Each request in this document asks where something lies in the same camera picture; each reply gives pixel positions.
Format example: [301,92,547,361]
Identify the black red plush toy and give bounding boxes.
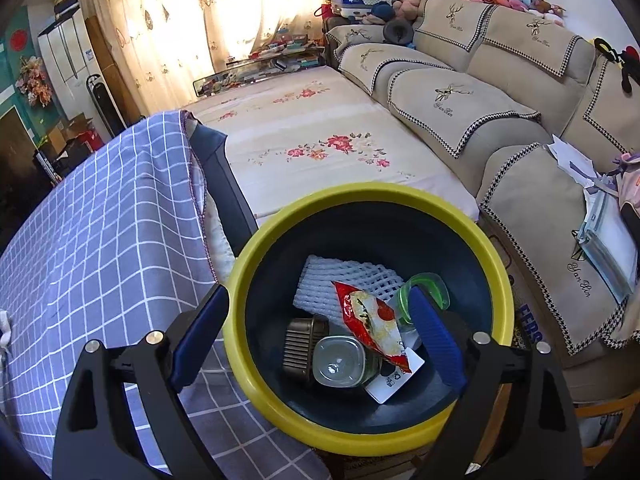
[592,37,640,93]

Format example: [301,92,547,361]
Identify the hanging artificial flowers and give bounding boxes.
[15,55,53,108]

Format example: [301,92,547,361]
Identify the beige sofa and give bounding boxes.
[325,0,640,401]

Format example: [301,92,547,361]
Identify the pink bag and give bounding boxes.
[615,152,640,226]

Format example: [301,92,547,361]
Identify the green white plastic bottle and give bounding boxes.
[314,335,383,388]

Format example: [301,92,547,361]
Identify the stack of papers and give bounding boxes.
[547,135,640,303]

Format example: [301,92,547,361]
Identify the floral bed sheet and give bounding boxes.
[182,65,481,276]

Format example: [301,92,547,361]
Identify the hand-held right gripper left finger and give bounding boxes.
[52,285,231,480]

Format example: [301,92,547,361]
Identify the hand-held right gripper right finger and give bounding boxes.
[407,285,586,480]

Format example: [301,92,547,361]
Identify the cream embroidered curtain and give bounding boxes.
[75,0,373,121]

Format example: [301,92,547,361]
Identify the dark neck pillow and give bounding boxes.
[382,19,416,45]

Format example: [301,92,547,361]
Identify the wooden stool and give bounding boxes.
[575,390,640,471]

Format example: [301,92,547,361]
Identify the red snack wrapper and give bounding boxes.
[331,280,413,373]

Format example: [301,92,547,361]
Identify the cardboard box blue print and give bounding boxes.
[490,240,546,351]

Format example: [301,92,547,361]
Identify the green plastic cup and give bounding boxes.
[395,272,451,331]

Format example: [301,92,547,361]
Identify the wooden board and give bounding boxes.
[85,15,143,126]

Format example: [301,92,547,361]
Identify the cluttered glass coffee table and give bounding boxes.
[192,55,328,98]

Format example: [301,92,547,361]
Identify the dark brown plastic tray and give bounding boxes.
[282,314,331,381]

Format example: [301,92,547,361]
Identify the white tower fan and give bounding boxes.
[86,74,126,136]

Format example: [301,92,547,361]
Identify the white foam net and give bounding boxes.
[292,255,406,313]

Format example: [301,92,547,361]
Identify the yellow rimmed dark bin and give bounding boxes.
[223,182,516,457]

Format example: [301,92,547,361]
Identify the blue printed bag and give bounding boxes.
[332,0,381,18]

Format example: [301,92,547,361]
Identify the blue checked tablecloth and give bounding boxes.
[0,110,351,480]

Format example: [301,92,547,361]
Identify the white standing air conditioner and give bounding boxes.
[37,7,101,111]

